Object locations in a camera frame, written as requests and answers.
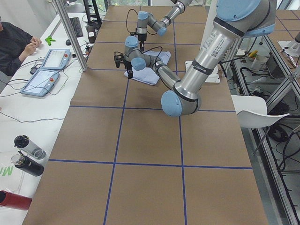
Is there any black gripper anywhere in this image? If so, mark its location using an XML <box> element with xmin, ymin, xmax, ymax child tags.
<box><xmin>130</xmin><ymin>32</ymin><xmax>147</xmax><ymax>51</ymax></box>
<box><xmin>114</xmin><ymin>52</ymin><xmax>133</xmax><ymax>79</ymax></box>

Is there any light blue striped shirt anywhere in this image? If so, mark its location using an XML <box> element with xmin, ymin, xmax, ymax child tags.
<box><xmin>132</xmin><ymin>51</ymin><xmax>171</xmax><ymax>85</ymax></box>

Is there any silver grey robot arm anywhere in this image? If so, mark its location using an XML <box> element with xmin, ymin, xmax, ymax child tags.
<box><xmin>114</xmin><ymin>0</ymin><xmax>277</xmax><ymax>117</ymax></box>
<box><xmin>129</xmin><ymin>0</ymin><xmax>192</xmax><ymax>51</ymax></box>

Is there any black keyboard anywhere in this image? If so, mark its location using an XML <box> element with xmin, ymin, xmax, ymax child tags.
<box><xmin>70</xmin><ymin>17</ymin><xmax>83</xmax><ymax>38</ymax></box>

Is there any upper blue teach pendant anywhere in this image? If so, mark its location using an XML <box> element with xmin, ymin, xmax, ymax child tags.
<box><xmin>40</xmin><ymin>49</ymin><xmax>72</xmax><ymax>71</ymax></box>

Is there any blue teach pendant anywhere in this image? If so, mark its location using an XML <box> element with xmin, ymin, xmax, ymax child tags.
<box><xmin>20</xmin><ymin>69</ymin><xmax>60</xmax><ymax>97</ymax></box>
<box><xmin>40</xmin><ymin>49</ymin><xmax>72</xmax><ymax>71</ymax></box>

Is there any green toy object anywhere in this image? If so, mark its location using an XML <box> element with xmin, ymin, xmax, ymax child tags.
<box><xmin>45</xmin><ymin>36</ymin><xmax>56</xmax><ymax>46</ymax></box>

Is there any lower blue teach pendant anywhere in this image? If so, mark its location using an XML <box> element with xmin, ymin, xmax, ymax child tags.
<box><xmin>20</xmin><ymin>69</ymin><xmax>60</xmax><ymax>97</ymax></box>

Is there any person in black top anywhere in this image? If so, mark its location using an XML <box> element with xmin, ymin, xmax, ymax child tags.
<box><xmin>0</xmin><ymin>21</ymin><xmax>42</xmax><ymax>76</ymax></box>

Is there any white curved chair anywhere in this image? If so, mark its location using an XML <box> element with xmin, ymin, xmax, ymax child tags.
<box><xmin>231</xmin><ymin>95</ymin><xmax>290</xmax><ymax>154</ymax></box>

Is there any clear water bottle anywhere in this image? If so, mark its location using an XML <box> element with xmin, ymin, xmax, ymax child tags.
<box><xmin>14</xmin><ymin>135</ymin><xmax>46</xmax><ymax>159</ymax></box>

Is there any black insulated bottle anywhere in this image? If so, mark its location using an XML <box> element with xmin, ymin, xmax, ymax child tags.
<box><xmin>11</xmin><ymin>154</ymin><xmax>44</xmax><ymax>177</ymax></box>

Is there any red bottle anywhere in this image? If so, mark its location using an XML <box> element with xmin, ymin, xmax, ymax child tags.
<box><xmin>0</xmin><ymin>190</ymin><xmax>32</xmax><ymax>210</ymax></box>

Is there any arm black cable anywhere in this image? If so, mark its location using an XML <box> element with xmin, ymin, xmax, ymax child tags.
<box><xmin>126</xmin><ymin>8</ymin><xmax>160</xmax><ymax>36</ymax></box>
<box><xmin>113</xmin><ymin>46</ymin><xmax>165</xmax><ymax>68</ymax></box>

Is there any grey metal frame post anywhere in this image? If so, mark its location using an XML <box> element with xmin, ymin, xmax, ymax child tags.
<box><xmin>53</xmin><ymin>0</ymin><xmax>87</xmax><ymax>72</ymax></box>

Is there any aluminium frame rail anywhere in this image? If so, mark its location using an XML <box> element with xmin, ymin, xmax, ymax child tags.
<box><xmin>225</xmin><ymin>29</ymin><xmax>300</xmax><ymax>225</ymax></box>

